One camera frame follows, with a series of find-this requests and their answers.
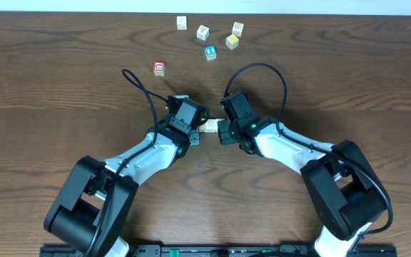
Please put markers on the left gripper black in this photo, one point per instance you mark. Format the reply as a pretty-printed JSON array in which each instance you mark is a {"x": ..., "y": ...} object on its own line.
[{"x": 194, "y": 136}]

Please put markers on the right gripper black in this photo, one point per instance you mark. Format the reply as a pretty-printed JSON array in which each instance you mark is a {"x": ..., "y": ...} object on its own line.
[{"x": 222, "y": 132}]

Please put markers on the yellow block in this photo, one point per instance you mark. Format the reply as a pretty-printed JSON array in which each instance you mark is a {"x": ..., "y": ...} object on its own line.
[{"x": 202, "y": 128}]

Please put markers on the white block with pattern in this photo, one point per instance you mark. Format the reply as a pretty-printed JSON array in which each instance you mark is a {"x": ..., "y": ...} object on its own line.
[{"x": 211, "y": 126}]

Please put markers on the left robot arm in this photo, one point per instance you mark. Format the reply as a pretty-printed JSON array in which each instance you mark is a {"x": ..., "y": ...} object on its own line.
[{"x": 91, "y": 208}]

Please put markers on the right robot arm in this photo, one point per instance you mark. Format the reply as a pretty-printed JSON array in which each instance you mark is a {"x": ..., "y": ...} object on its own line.
[{"x": 346, "y": 193}]

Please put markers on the red letter block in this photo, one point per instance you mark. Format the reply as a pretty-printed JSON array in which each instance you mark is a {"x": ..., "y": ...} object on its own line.
[{"x": 159, "y": 68}]

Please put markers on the blue letter block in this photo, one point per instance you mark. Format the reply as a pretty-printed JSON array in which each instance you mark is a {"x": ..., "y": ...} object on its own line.
[{"x": 210, "y": 53}]

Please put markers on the white block tilted top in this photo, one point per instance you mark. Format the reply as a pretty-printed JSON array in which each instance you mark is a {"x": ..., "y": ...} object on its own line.
[{"x": 203, "y": 32}]

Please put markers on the yellow-top block near centre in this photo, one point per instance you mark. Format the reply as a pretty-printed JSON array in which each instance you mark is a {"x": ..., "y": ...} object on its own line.
[{"x": 232, "y": 41}]

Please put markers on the white block top left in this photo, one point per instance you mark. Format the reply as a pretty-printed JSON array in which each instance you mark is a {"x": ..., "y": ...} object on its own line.
[{"x": 181, "y": 22}]

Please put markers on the white patterned block top right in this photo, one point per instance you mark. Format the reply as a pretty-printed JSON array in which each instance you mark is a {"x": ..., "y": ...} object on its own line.
[{"x": 237, "y": 29}]

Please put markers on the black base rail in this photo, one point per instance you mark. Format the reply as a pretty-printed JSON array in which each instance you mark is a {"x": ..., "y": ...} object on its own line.
[{"x": 223, "y": 251}]

